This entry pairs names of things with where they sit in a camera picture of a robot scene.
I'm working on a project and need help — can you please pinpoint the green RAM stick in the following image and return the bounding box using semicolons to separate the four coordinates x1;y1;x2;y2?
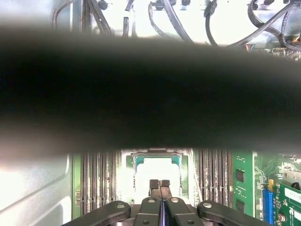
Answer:
232;151;254;218

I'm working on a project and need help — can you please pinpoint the silver square CPU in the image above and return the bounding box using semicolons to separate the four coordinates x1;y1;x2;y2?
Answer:
133;154;183;203

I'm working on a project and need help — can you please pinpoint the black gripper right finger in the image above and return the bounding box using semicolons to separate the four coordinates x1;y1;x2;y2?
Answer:
161;179;271;226

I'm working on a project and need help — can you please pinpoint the low-profile graphics card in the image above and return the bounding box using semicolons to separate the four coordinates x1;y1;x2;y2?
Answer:
273;169;301;226

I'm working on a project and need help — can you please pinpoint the black and grey PC case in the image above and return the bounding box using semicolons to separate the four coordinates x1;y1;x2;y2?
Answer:
0;0;301;226

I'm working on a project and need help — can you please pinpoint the black SATA wire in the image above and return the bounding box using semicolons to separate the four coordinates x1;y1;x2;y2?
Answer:
204;0;219;47

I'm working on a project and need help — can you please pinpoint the metal socket cover frame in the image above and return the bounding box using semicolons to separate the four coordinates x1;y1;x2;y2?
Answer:
130;147;191;156

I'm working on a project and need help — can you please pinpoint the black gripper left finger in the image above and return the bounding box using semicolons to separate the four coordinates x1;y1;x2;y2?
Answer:
62;179;163;226

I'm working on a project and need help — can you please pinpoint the green motherboard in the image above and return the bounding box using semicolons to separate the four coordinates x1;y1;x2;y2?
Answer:
71;43;301;226

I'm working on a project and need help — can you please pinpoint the dark brown wire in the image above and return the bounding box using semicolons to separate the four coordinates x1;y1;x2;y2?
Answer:
52;1;71;32

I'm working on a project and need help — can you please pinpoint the black wire bundle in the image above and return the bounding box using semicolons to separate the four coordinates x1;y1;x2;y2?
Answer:
85;0;116;38

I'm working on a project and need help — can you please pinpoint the dark blurred cable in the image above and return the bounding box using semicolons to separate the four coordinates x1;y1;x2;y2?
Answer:
0;22;301;157

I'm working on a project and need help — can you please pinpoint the blue expansion slot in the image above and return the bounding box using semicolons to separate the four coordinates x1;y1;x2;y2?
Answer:
262;186;273;224

